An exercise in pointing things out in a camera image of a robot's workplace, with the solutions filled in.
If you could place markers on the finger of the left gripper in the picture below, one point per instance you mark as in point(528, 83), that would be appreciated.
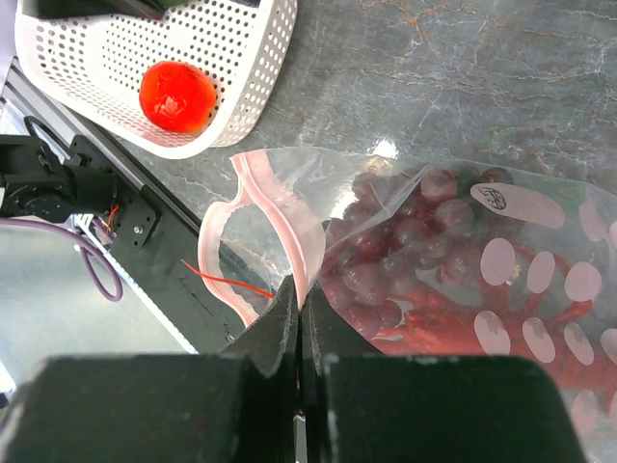
point(61, 9)

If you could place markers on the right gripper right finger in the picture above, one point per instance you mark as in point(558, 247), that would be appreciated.
point(364, 406)

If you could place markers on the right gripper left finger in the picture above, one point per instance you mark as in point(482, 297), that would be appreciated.
point(237, 405)

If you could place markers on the green toy avocado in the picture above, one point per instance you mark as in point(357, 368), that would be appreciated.
point(169, 4)

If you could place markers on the clear zip top bag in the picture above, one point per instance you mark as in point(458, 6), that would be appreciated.
point(274, 227)

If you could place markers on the red toy tomato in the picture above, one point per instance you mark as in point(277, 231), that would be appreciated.
point(177, 97)

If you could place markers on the dark red toy grapes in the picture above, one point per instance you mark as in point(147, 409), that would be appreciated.
point(402, 226)

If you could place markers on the red toy lobster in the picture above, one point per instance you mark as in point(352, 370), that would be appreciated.
point(419, 320)

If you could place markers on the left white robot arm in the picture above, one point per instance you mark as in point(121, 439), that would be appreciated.
point(66, 164)

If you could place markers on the white perforated plastic basket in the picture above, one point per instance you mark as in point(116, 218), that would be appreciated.
point(94, 65)

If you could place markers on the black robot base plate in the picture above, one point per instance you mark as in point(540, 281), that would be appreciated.
point(154, 240)

